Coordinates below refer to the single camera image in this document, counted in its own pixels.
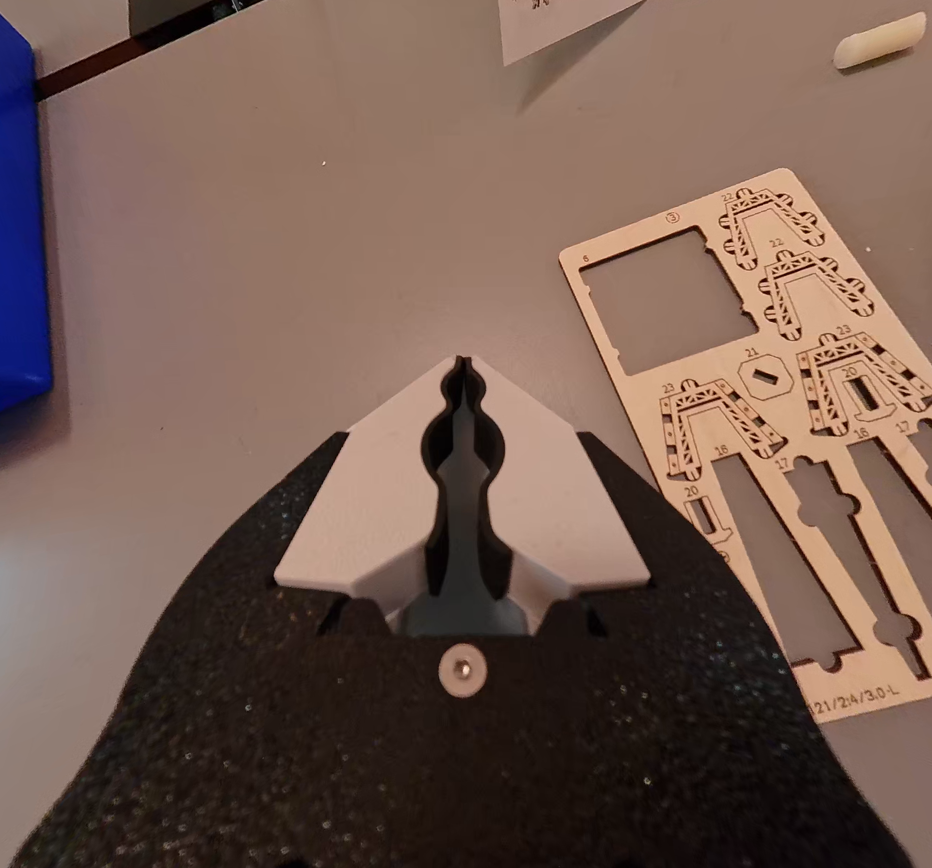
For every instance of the paper assembly instruction sheet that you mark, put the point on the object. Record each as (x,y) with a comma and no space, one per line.
(582,16)

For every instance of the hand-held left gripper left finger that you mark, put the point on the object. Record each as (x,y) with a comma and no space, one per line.
(364,511)

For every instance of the grey desk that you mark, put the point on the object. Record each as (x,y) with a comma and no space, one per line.
(291,227)

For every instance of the blue storage bin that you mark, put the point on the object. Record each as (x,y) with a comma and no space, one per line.
(22,227)

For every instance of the white wax cylinder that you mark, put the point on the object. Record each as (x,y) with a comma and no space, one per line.
(874,41)

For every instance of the laser-cut wooden parts sheet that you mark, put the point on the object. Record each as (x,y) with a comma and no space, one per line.
(641,234)

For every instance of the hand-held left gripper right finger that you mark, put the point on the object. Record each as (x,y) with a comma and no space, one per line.
(568,511)

